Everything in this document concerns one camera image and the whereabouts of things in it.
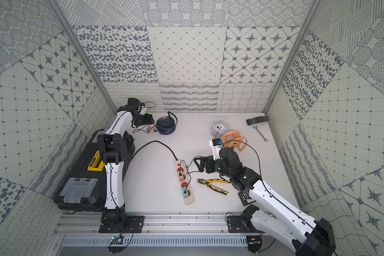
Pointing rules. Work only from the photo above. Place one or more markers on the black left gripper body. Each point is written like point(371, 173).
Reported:
point(143, 118)

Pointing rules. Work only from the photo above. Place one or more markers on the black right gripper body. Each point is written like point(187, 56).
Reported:
point(213, 166)

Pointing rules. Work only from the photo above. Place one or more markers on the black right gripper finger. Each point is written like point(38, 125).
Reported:
point(199, 158)
point(200, 165)

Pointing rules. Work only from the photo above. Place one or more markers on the pink usb charger plug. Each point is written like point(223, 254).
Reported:
point(180, 172)

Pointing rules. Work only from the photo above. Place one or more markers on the teal usb charger plug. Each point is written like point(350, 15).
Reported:
point(185, 192)

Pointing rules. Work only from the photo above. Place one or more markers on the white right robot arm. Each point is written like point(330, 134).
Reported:
point(300, 232)

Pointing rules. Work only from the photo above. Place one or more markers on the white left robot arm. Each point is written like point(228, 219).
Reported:
point(115, 153)

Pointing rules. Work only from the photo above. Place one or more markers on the dark blue desk fan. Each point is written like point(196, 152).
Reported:
point(166, 125)

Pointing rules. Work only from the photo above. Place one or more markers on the beige red power strip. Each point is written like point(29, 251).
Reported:
point(184, 183)

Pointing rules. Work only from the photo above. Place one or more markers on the orange desk fan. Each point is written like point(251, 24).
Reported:
point(233, 139)

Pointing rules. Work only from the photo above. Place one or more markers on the yellow black pliers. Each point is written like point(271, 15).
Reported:
point(209, 183)

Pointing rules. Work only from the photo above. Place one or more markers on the black charging board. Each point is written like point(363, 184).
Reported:
point(245, 200)

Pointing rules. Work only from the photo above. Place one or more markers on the silver wrench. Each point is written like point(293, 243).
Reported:
point(263, 137)

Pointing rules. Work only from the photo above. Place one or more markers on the black yellow toolbox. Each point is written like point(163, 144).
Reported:
point(83, 190)

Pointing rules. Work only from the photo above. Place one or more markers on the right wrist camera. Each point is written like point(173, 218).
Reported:
point(216, 145)

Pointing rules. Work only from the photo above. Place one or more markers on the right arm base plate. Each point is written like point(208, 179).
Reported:
point(237, 224)

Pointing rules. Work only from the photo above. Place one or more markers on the black cylindrical handle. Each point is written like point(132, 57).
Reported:
point(256, 120)

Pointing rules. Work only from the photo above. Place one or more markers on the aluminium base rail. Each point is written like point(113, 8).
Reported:
point(160, 229)

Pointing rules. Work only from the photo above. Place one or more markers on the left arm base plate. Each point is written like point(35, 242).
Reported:
point(123, 224)

